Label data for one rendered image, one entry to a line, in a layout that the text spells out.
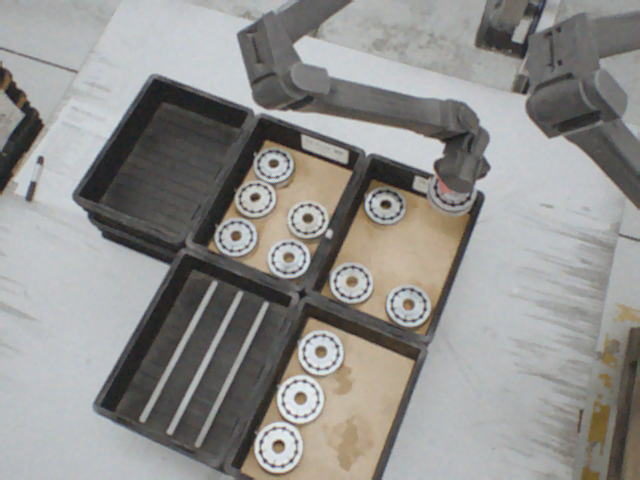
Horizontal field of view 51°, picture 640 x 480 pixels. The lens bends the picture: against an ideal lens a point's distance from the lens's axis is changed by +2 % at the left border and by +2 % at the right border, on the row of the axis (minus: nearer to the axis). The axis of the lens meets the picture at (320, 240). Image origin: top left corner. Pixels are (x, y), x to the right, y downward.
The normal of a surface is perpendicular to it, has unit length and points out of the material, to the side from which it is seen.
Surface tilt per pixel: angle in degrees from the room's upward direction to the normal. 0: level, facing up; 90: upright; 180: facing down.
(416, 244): 0
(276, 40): 42
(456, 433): 0
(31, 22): 0
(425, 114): 38
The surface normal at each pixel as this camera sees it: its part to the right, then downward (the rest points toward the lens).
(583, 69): 0.58, -0.13
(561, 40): -0.82, -0.11
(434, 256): -0.01, -0.40
